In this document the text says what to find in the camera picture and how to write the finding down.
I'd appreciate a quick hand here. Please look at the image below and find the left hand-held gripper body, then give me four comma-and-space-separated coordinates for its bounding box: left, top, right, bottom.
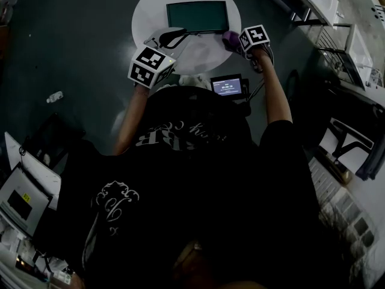
128, 37, 177, 89

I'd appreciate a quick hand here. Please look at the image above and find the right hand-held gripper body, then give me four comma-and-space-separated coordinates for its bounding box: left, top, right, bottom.
236, 25, 274, 73

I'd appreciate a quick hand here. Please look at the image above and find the purple cloth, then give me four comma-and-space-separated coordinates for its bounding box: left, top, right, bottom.
222, 30, 242, 52

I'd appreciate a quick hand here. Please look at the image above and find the dark green tray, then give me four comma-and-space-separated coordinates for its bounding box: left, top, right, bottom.
165, 0, 230, 36

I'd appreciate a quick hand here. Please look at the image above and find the person's right forearm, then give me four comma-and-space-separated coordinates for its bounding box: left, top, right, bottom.
250, 48, 294, 125

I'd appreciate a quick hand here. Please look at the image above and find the person's left forearm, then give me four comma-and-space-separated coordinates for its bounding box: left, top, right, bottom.
112, 82, 150, 157

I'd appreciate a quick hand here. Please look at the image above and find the small display screen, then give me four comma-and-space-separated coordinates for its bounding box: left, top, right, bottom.
209, 73, 251, 98

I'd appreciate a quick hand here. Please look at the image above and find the small clear plastic bottle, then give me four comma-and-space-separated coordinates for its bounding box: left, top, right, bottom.
46, 90, 64, 104

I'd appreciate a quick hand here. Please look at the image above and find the white sink unit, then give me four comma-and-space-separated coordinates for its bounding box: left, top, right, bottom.
315, 23, 377, 90

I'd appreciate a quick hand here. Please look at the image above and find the person's black printed t-shirt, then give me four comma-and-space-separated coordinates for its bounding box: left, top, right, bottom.
56, 85, 323, 289

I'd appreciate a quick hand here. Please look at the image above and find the black office chair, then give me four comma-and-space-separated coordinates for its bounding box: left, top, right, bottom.
318, 94, 385, 181

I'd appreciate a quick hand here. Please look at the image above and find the black metal frame stand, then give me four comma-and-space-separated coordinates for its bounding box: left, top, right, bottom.
22, 112, 87, 175

